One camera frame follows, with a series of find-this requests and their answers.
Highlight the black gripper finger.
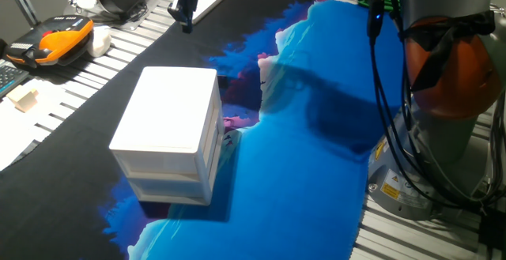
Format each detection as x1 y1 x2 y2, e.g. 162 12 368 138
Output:
167 0 187 26
181 0 198 35

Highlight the white lumpy object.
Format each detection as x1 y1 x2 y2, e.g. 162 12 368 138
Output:
86 25 113 58

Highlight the orange black teach pendant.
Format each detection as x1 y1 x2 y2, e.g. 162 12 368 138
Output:
5 14 96 69

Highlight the aluminium profile bar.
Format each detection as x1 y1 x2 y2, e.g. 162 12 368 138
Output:
1 0 41 28

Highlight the pale wooden block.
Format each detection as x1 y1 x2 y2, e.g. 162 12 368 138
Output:
6 85 40 114

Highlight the black computer keyboard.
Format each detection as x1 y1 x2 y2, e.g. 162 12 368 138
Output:
0 59 31 100

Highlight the blue black printed cloth mat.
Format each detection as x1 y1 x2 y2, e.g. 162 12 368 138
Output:
0 0 404 260

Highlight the grey reel base plate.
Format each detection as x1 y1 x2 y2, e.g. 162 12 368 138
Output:
62 0 161 32

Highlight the white drawer cabinet frame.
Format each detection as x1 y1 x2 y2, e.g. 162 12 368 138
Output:
108 66 226 206

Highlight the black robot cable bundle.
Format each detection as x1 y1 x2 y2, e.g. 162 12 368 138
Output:
366 0 506 216

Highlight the black strap tie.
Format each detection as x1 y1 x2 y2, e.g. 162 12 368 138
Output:
399 9 497 93

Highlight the black cable connector box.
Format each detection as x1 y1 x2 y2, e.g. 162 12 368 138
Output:
477 207 506 253

